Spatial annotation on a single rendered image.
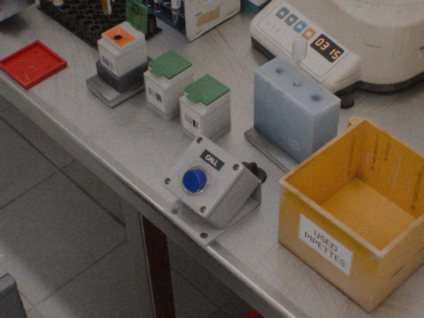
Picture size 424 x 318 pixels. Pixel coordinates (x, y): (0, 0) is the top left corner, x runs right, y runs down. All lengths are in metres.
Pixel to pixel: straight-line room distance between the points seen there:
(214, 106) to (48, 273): 1.11
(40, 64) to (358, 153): 0.45
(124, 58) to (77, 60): 0.12
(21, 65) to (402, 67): 0.50
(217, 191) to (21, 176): 1.40
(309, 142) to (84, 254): 1.17
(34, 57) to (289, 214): 0.47
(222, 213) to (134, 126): 0.20
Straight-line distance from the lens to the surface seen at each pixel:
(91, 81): 1.10
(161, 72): 1.02
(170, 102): 1.03
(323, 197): 0.94
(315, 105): 0.92
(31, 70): 1.15
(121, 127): 1.05
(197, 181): 0.88
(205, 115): 0.98
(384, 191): 0.96
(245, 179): 0.90
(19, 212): 2.16
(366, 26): 1.03
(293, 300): 0.88
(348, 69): 1.06
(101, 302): 1.95
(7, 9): 1.22
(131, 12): 1.07
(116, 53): 1.05
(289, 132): 0.97
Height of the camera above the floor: 1.60
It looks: 47 degrees down
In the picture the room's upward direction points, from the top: 2 degrees counter-clockwise
